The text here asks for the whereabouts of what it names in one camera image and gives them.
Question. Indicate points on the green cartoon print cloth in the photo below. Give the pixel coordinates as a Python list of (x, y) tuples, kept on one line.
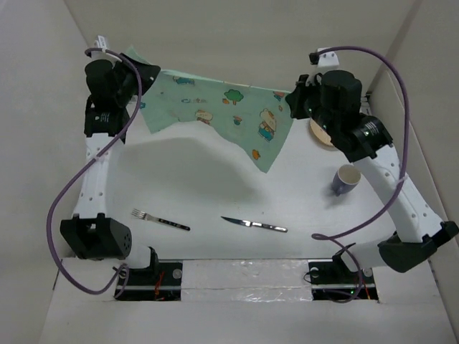
[(256, 119)]

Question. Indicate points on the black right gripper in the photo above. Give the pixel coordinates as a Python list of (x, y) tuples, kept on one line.
[(297, 97)]

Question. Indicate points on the fork with black handle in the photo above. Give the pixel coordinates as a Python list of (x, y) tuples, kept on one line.
[(147, 217)]

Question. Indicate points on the purple mug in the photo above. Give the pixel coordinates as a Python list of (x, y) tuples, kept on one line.
[(345, 180)]

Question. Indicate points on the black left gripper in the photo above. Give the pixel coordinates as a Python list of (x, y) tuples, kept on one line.
[(148, 74)]

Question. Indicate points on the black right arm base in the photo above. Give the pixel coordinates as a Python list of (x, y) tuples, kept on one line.
[(332, 281)]

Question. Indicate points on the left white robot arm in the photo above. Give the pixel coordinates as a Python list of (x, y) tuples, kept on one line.
[(92, 233)]

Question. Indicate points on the round bird pattern plate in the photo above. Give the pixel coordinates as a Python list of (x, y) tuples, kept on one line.
[(320, 135)]

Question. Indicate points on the knife with patterned handle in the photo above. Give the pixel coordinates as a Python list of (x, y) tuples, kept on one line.
[(247, 223)]

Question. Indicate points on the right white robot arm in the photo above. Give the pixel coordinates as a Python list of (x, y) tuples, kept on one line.
[(419, 231)]

